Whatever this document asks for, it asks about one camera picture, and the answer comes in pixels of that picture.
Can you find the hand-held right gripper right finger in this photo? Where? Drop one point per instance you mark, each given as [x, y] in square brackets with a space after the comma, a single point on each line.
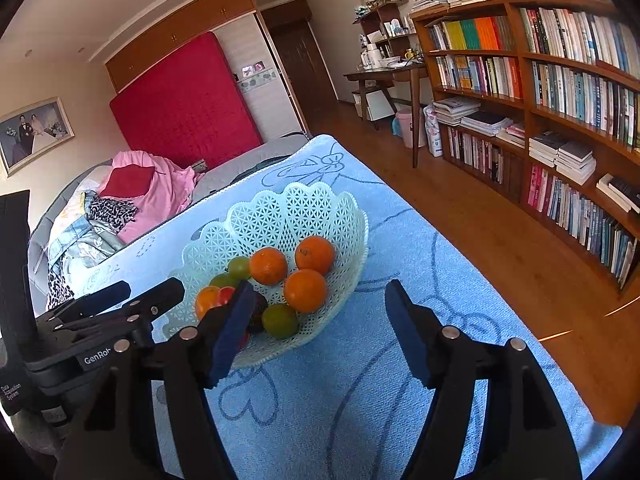
[407, 335]

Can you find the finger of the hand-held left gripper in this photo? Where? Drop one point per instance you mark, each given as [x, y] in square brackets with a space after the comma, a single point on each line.
[100, 299]
[160, 296]

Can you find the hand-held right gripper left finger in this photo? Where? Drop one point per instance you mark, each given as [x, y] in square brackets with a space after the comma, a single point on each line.
[232, 335]

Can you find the dark wrinkled fruit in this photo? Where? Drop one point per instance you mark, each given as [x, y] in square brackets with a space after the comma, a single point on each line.
[257, 310]

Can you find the small red tomato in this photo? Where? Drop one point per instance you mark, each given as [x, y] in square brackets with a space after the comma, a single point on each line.
[227, 295]

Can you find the green tomato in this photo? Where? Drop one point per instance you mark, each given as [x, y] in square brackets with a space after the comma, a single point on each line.
[280, 320]
[222, 280]

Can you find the yellow-green tomato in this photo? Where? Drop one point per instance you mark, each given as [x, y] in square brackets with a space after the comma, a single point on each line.
[239, 266]

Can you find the orange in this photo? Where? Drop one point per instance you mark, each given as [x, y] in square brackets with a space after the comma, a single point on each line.
[268, 265]
[314, 254]

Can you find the large orange tomato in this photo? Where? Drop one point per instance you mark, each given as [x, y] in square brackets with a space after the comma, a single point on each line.
[305, 290]

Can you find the light blue lattice basket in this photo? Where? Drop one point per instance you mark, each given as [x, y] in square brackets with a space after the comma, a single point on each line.
[300, 210]

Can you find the leopard print cloth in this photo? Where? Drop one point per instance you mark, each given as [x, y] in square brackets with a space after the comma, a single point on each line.
[60, 285]
[112, 215]

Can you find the grey floral cloth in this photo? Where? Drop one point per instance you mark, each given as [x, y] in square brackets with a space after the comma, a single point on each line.
[85, 255]

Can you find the blue printed towel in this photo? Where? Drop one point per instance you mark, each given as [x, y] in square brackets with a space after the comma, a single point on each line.
[350, 410]

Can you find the blue denim cloth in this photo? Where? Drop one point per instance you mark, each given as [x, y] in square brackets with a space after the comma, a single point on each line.
[90, 205]

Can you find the pink cloth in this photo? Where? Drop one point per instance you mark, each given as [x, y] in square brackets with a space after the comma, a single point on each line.
[165, 185]

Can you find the red cloth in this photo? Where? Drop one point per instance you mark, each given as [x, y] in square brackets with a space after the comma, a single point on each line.
[127, 180]

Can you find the framed photo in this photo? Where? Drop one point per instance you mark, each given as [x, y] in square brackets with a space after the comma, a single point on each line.
[32, 132]

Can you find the red mattress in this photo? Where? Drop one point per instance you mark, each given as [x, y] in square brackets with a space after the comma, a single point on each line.
[185, 100]

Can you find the white printed bag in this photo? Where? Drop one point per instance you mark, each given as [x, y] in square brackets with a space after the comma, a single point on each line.
[434, 130]

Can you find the pink waste bin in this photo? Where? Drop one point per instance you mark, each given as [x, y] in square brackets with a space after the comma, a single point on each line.
[407, 127]

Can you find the white wardrobe panel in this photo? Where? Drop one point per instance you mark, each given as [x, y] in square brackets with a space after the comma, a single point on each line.
[265, 100]

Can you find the white storage box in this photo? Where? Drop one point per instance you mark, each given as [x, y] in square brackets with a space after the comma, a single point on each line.
[375, 105]

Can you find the wooden desk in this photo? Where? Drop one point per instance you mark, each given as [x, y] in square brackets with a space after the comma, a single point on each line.
[385, 76]

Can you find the wooden overhead cabinets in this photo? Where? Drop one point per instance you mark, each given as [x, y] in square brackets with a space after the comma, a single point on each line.
[175, 30]

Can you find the wooden bookcase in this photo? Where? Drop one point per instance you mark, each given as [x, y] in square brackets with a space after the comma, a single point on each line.
[525, 95]

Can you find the dark wooden door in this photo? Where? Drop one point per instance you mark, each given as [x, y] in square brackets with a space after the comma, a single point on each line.
[305, 65]

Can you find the white kettle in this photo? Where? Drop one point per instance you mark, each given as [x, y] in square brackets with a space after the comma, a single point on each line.
[372, 57]

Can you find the wooden desktop shelf unit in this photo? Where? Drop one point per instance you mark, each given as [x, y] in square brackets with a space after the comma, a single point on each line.
[385, 12]

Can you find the rows of shelved books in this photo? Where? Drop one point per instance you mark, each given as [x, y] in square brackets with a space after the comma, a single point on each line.
[565, 35]

